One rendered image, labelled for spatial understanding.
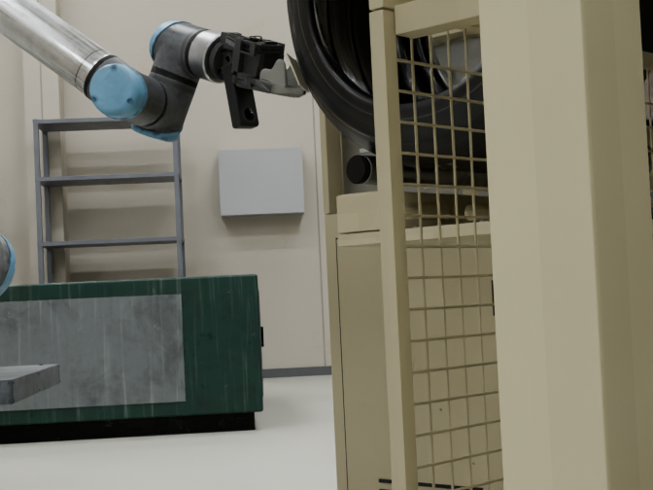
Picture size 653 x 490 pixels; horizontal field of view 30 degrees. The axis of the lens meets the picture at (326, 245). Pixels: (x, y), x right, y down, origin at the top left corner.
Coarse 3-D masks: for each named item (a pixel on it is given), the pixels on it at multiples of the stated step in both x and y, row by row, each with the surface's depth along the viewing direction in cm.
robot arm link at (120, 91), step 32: (0, 0) 219; (32, 0) 220; (0, 32) 221; (32, 32) 216; (64, 32) 215; (64, 64) 213; (96, 64) 211; (128, 64) 214; (96, 96) 209; (128, 96) 208; (160, 96) 216
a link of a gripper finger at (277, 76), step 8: (280, 64) 205; (264, 72) 208; (272, 72) 206; (280, 72) 205; (264, 80) 209; (272, 80) 207; (280, 80) 205; (272, 88) 205; (280, 88) 205; (288, 88) 204; (296, 88) 205; (288, 96) 205; (296, 96) 205
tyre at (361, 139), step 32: (288, 0) 190; (320, 0) 200; (352, 0) 205; (640, 0) 166; (320, 32) 187; (352, 32) 205; (320, 64) 185; (352, 64) 202; (480, 64) 165; (320, 96) 186; (352, 96) 181; (416, 96) 206; (480, 96) 165; (352, 128) 183; (480, 128) 168; (448, 160) 174
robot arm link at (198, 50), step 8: (208, 32) 218; (216, 32) 218; (200, 40) 217; (208, 40) 216; (216, 40) 216; (192, 48) 217; (200, 48) 216; (208, 48) 215; (192, 56) 217; (200, 56) 216; (208, 56) 216; (192, 64) 218; (200, 64) 216; (208, 64) 216; (192, 72) 220; (200, 72) 217; (208, 72) 217; (208, 80) 218; (216, 80) 219
